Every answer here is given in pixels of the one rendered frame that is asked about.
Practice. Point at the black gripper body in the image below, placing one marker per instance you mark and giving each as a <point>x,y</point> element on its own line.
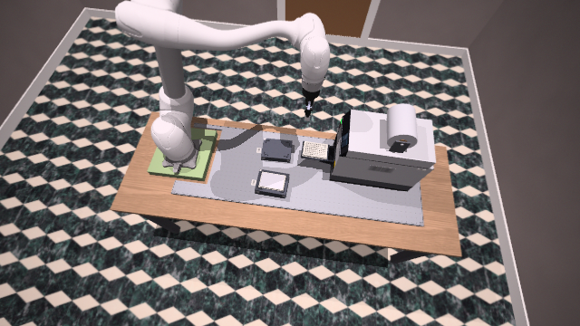
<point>310,95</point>

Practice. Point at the white cylinder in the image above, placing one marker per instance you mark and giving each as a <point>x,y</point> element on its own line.
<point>401,124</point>

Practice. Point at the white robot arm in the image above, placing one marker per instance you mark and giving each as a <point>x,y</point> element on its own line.
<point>161,23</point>

